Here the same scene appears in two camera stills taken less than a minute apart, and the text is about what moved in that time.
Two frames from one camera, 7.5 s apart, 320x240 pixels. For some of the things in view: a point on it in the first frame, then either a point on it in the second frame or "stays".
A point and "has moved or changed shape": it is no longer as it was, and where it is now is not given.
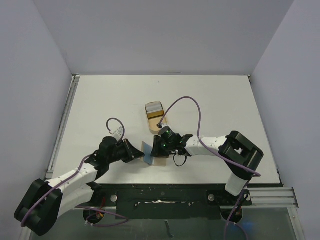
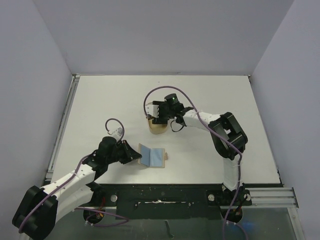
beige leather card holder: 157,161 has moved or changed shape
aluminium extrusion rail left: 69,101 stays
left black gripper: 131,152 stays
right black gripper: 161,149 → 160,119
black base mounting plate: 166,201 stays
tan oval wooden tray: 154,121 stays
